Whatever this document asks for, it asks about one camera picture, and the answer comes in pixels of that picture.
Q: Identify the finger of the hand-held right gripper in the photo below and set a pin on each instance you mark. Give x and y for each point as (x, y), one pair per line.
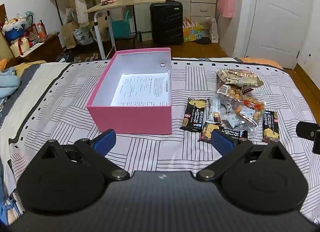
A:
(308, 130)

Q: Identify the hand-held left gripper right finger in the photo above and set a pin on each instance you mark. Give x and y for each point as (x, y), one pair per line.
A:
(222, 143)

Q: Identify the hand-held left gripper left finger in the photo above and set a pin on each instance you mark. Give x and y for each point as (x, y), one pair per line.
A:
(105, 141)

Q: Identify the black cracker packet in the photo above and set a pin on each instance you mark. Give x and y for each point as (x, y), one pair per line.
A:
(207, 131)
(195, 114)
(271, 126)

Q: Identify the white snack packet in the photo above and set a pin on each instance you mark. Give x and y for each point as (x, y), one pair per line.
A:
(235, 120)

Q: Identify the silver snack bar packet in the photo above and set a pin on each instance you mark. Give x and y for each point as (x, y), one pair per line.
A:
(215, 111)

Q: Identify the pink cardboard box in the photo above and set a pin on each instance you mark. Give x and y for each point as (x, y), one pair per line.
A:
(130, 119)

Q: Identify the clear peanut bag red label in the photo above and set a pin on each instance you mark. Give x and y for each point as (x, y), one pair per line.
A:
(255, 108)

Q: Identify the clear peanut bag barcode label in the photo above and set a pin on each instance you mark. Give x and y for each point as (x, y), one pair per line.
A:
(232, 94)

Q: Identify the beige snack bag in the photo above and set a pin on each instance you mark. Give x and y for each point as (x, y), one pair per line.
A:
(237, 76)

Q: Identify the striped white bedsheet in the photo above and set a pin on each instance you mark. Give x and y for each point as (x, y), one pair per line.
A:
(62, 101)

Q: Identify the printed paper sheet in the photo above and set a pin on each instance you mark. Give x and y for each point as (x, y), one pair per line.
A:
(140, 89)

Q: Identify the orange mattress sheet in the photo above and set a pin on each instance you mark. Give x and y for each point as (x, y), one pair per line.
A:
(260, 62)

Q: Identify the dark floor pad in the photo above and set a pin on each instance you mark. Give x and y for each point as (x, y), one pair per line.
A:
(203, 41)

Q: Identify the white green plastic bag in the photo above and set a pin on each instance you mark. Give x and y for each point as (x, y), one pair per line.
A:
(83, 36)

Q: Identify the dark wooden nightstand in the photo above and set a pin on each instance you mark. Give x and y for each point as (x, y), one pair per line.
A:
(47, 49)

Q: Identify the brown paper bag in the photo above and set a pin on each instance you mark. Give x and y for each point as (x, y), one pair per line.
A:
(70, 36)

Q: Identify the white door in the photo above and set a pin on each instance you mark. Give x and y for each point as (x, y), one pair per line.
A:
(277, 21)

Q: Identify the light blue blanket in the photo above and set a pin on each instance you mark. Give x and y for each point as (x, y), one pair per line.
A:
(8, 81)

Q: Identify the colourful cardboard box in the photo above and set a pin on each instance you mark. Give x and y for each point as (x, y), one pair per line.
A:
(193, 33)

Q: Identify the orange bottle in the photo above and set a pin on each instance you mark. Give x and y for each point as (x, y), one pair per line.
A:
(41, 30)

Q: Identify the black suitcase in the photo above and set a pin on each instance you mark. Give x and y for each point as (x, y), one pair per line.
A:
(166, 23)

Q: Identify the wooden rolling side table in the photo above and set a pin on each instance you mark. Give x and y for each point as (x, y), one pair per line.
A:
(120, 4)

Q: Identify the pink hanging bag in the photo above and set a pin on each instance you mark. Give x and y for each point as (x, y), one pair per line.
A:
(226, 4)

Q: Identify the flower bouquet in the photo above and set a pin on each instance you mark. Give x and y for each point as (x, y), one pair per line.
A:
(16, 21)

